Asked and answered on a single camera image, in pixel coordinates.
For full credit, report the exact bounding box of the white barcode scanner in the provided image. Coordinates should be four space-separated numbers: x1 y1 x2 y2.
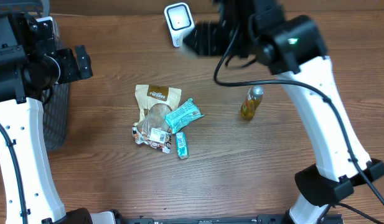
164 2 195 48

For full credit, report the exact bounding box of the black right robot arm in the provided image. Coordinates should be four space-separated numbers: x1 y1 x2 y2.
181 0 384 223

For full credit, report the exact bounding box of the small printed snack bag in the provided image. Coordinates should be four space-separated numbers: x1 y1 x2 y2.
132 126 172 154

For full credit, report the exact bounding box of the teal snack packet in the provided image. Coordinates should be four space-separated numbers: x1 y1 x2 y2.
164 98 204 134

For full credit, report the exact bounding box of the yellow bottle silver cap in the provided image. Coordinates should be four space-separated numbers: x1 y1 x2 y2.
241 85 264 119

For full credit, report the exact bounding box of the green Kleenex tissue pack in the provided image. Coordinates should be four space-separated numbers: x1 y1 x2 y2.
176 132 189 159

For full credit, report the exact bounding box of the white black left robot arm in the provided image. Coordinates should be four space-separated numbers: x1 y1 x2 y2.
0 13 116 223

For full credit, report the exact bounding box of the brown cookie pouch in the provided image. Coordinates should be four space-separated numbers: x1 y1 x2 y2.
135 85 182 137

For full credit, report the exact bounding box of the grey plastic mesh basket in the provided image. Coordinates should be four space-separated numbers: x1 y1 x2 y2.
0 0 70 151

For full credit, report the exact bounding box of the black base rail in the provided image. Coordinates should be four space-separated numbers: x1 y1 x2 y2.
67 214 345 224

